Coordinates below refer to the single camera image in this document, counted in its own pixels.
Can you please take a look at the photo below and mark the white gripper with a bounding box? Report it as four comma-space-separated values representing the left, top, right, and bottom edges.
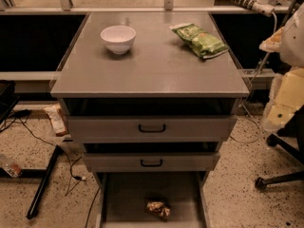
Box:
259, 28, 304, 132

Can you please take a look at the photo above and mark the crushed orange can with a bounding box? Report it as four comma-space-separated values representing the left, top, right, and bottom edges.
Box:
146, 200, 171, 219

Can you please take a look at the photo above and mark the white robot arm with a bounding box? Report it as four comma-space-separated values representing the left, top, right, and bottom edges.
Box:
259, 5, 304, 132

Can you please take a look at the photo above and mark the grey drawer cabinet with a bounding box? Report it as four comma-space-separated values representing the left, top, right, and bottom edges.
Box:
49, 10, 251, 228

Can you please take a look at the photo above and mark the grey middle drawer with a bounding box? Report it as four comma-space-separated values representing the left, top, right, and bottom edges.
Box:
83, 152, 220, 172

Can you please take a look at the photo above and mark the grey drawer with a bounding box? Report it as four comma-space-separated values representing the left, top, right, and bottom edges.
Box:
83, 152, 220, 172
66, 116, 237, 143
94, 172, 211, 228

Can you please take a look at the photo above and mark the grey bottom drawer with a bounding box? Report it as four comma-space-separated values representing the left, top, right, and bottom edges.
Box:
94, 172, 211, 228

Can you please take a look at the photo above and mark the grey top drawer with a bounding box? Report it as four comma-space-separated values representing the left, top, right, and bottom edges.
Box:
66, 116, 237, 143

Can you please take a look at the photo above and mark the black office chair base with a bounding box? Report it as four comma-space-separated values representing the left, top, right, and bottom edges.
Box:
255, 133, 304, 191

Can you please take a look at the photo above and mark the white power strip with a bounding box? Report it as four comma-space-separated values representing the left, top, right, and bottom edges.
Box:
230, 0, 275, 16

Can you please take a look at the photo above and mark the green chip bag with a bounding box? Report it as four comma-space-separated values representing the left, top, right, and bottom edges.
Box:
170, 23, 229, 60

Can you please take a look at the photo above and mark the white ceramic bowl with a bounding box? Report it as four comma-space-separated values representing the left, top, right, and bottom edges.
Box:
100, 26, 137, 54

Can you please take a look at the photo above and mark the snack packet on floor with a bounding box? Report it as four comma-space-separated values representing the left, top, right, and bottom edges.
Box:
44, 104, 67, 137

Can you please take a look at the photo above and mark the black metal floor stand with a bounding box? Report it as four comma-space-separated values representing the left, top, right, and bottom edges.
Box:
0, 144, 64, 220

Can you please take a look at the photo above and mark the plastic bottle on floor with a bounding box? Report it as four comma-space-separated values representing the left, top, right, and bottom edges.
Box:
0, 154, 22, 178

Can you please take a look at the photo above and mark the black cable on floor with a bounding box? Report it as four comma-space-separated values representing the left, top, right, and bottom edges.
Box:
0, 109, 87, 198

